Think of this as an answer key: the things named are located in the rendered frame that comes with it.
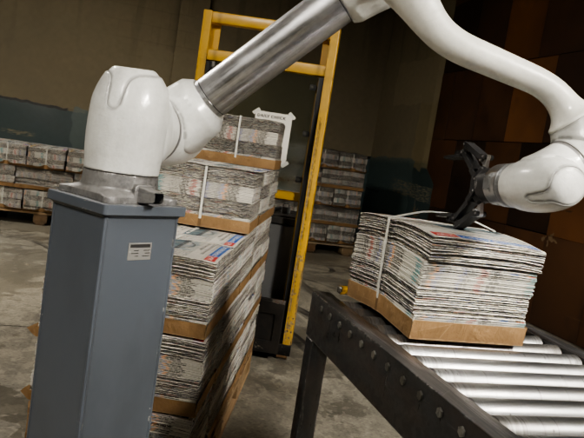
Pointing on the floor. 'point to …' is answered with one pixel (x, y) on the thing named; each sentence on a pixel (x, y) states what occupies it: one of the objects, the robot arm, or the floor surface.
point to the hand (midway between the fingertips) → (447, 185)
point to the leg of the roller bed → (308, 391)
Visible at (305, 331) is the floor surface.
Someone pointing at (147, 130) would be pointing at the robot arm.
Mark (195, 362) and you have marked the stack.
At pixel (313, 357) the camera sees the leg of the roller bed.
